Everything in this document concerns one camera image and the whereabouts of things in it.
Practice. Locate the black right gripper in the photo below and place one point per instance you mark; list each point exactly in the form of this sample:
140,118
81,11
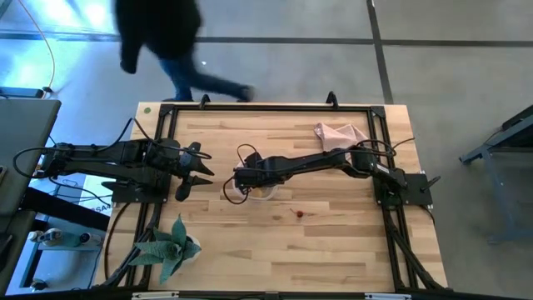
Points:
252,173

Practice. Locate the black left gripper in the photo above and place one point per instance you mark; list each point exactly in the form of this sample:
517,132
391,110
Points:
176,162

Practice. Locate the clear plastic tupperware container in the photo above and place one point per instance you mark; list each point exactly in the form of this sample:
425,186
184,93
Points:
270,193

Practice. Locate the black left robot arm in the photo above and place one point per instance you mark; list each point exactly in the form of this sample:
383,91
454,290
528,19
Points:
104,158

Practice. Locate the red toy cherry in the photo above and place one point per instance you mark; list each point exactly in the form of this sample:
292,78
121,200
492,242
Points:
298,213

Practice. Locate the white plant pot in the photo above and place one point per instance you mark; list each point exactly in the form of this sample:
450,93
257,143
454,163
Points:
195,241

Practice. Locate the green artificial plant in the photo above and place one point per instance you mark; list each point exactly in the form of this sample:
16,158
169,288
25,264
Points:
168,250

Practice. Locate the pink folded cloth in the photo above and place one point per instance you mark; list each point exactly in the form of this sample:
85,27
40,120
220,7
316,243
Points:
337,133

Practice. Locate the white printed label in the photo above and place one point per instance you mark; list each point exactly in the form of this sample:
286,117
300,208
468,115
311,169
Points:
89,196

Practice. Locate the white small device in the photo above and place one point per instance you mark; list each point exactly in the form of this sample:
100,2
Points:
89,238

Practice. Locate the black diagonal bar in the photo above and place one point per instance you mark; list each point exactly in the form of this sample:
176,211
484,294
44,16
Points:
62,208

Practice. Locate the person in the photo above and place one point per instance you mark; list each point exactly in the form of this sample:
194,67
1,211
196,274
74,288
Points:
162,29

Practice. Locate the clear bottle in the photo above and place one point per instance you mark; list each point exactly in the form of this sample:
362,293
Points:
52,237

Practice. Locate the grey desk top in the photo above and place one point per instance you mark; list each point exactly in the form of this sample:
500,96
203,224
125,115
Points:
25,125

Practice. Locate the black caster wheel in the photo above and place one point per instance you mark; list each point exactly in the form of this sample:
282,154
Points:
38,285

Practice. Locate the blue-grey metal stand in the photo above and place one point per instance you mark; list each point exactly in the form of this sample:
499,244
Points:
501,200

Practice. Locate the black aluminium table frame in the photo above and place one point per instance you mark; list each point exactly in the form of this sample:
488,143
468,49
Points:
270,108

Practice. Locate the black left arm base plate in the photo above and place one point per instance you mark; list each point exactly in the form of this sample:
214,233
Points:
125,193

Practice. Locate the black frame hook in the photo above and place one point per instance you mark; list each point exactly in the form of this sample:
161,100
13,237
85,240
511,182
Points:
204,101
332,100

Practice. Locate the white bracket strip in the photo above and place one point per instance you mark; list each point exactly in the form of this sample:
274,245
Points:
154,295
387,296

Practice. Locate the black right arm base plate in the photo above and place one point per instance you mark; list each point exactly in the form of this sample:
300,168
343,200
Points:
414,187

